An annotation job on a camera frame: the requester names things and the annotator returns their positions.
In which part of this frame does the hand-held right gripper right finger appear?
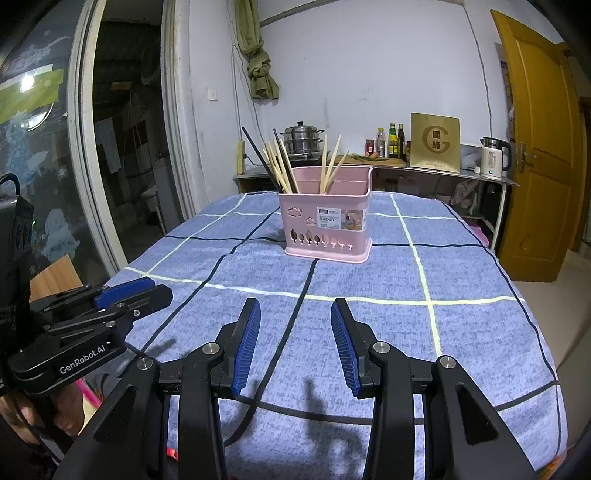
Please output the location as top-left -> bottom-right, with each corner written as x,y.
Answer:
331,298 -> 539,480

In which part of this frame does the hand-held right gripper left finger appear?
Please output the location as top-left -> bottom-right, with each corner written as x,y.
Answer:
53,298 -> 262,480

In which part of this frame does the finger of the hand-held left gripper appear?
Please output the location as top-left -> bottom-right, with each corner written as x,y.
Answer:
44,284 -> 174,344
30,276 -> 156,319

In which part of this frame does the pink plastic chopstick basket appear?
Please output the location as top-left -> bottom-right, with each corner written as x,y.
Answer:
278,166 -> 374,265

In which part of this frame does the black chopstick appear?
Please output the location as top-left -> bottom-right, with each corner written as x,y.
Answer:
241,126 -> 278,190
273,128 -> 293,193

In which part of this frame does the person's left hand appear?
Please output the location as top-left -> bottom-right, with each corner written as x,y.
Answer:
53,381 -> 99,438

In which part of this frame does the white sliding glass door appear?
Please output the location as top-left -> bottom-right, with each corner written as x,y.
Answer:
0,0 -> 208,296

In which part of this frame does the blue plaid tablecloth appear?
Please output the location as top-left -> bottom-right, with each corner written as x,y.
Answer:
99,190 -> 568,480

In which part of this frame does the steel kitchen counter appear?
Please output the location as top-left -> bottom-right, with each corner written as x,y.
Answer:
232,157 -> 520,252

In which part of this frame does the steel steamer pot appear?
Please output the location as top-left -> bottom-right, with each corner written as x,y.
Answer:
283,121 -> 325,155

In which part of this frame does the gold gift box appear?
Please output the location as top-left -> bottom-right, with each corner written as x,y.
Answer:
409,112 -> 461,174

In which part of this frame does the white box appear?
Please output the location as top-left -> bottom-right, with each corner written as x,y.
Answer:
459,143 -> 483,175

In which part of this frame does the white electric kettle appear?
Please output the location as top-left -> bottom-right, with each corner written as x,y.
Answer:
480,136 -> 513,178

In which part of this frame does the yellow wooden door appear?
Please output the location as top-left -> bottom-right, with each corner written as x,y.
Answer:
490,9 -> 583,283

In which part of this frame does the green hanging cloth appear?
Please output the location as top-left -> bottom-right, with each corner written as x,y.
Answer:
235,0 -> 281,100

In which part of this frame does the white air conditioner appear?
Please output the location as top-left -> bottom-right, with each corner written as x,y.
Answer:
259,0 -> 465,26

